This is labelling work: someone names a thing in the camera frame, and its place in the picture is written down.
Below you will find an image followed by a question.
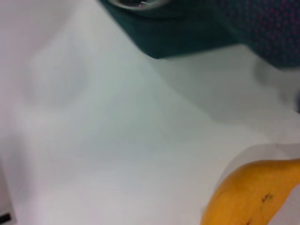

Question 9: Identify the dark teal lunch bag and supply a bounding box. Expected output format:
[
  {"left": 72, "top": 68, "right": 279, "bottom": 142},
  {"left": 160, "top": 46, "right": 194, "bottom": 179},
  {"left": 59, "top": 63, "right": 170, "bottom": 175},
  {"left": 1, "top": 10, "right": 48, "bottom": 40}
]
[{"left": 98, "top": 0, "right": 300, "bottom": 68}]

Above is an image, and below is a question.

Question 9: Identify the yellow banana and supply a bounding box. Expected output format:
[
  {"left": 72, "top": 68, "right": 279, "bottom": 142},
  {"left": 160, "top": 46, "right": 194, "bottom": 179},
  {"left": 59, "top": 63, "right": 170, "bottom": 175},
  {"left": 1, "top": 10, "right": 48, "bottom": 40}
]
[{"left": 201, "top": 158, "right": 300, "bottom": 225}]

